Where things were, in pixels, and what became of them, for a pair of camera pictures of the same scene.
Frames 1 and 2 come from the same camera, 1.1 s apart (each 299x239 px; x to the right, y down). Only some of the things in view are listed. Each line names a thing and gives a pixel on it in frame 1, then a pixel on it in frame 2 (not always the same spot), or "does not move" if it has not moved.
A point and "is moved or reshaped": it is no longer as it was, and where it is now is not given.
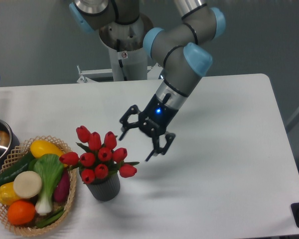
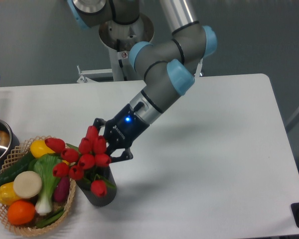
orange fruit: x=21 y=212 does not move
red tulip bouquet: x=98 y=158 is moved or reshaped
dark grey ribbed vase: x=105 y=189 to x=100 y=173
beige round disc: x=27 y=184 does not move
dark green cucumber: x=9 y=176 does not move
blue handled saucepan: x=3 y=140 does not move
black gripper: x=153 y=121 to x=122 y=131
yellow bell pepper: x=6 y=193 does not move
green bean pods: x=41 y=223 does not move
